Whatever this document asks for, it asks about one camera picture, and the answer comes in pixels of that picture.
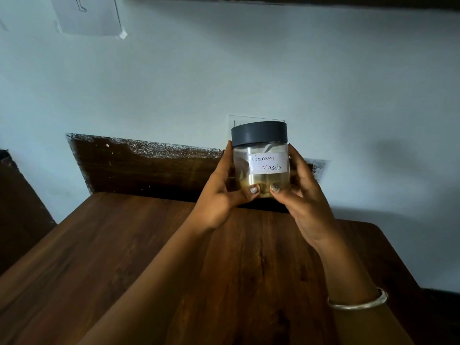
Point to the person's left hand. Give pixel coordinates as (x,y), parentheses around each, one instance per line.
(215,201)

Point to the person's right hand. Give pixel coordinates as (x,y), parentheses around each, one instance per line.
(309,208)

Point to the person's left thumb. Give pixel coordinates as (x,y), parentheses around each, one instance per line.
(246,195)

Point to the person's right thumb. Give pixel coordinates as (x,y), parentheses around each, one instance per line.
(279,195)

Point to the clear labelled spice jar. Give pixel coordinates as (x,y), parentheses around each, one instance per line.
(269,163)

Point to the person's right forearm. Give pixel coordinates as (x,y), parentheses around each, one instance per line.
(355,283)

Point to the person's left forearm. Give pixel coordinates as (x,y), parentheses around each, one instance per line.
(151,283)

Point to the brown spice powder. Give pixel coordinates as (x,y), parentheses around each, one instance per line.
(260,181)

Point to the dark grey jar lid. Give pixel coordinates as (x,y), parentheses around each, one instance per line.
(259,133)

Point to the dark wooden board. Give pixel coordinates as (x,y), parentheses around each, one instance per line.
(143,168)

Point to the silver bangle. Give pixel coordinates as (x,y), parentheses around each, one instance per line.
(359,304)

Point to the dark wooden beam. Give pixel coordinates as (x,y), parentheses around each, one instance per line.
(323,1)

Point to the dark wooden furniture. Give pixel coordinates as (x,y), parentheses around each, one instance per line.
(21,211)

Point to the white paper sheet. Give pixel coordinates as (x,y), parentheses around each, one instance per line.
(90,17)

